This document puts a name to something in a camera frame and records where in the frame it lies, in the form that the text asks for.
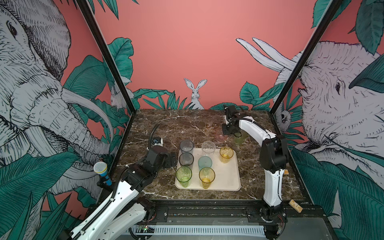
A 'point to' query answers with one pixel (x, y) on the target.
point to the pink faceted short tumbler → (221, 138)
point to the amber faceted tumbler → (226, 153)
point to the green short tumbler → (239, 140)
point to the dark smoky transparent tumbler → (186, 159)
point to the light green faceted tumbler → (184, 175)
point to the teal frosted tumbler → (204, 161)
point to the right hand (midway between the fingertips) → (224, 128)
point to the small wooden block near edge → (286, 172)
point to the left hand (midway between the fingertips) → (167, 152)
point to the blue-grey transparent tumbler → (186, 146)
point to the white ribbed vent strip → (239, 230)
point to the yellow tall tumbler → (206, 175)
